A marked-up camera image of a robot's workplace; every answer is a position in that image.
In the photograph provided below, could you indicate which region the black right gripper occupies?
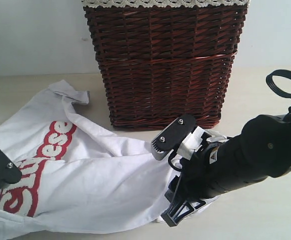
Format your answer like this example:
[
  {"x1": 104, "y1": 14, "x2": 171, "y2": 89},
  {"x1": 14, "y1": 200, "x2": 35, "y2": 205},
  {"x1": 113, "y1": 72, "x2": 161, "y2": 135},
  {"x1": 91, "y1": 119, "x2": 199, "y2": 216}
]
[{"x1": 160, "y1": 147, "x2": 226, "y2": 227}]

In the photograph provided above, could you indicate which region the white t-shirt red lettering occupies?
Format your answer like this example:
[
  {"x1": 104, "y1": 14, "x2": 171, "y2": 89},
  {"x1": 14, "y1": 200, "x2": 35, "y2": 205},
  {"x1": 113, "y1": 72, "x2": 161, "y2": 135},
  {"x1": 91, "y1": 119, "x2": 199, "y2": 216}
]
[{"x1": 0, "y1": 79, "x2": 229, "y2": 234}]

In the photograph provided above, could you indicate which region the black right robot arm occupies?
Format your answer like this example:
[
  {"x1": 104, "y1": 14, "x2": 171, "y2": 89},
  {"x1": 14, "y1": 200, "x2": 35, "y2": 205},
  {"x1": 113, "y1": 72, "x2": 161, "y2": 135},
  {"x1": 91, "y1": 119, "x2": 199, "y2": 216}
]
[{"x1": 161, "y1": 107, "x2": 291, "y2": 227}]

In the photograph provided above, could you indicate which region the dark brown wicker basket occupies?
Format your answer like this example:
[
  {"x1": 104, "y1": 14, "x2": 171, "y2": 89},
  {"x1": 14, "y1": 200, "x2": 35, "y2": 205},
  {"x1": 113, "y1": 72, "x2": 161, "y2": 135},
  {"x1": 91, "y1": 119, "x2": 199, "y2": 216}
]
[{"x1": 83, "y1": 3, "x2": 248, "y2": 130}]

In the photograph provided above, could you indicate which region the beige lace basket liner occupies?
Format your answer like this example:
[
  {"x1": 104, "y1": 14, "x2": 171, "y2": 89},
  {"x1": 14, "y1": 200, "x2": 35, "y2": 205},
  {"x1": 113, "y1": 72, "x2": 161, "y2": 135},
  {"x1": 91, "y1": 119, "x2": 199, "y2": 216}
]
[{"x1": 81, "y1": 0, "x2": 250, "y2": 8}]

